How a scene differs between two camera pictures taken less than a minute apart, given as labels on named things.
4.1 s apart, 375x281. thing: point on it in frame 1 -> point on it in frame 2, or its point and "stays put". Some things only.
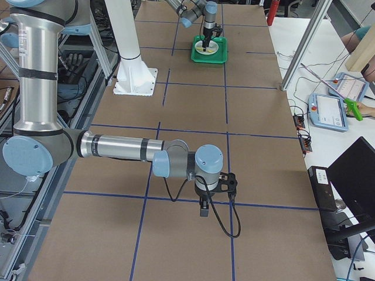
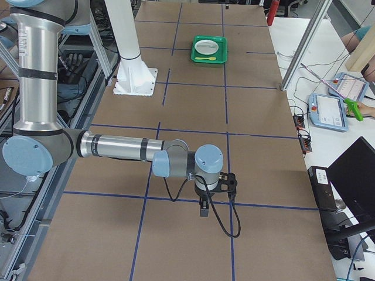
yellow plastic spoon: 198,48 -> 212,58
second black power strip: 304,139 stays put
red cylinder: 272,12 stays put
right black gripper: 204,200 stays put
